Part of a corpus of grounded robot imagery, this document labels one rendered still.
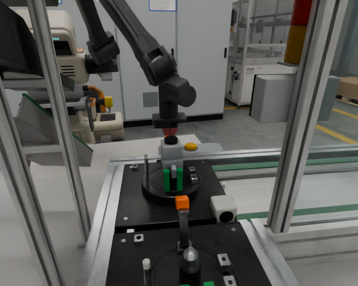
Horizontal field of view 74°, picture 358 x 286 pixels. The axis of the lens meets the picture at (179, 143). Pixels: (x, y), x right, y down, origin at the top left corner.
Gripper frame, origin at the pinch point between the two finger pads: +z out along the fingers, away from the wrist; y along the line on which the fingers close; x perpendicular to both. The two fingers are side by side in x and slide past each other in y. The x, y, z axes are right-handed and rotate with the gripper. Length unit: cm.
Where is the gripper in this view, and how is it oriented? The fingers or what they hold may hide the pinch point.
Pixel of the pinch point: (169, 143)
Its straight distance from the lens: 76.0
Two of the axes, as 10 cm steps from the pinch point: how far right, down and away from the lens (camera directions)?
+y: 9.9, -0.6, 1.1
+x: -1.3, -4.2, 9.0
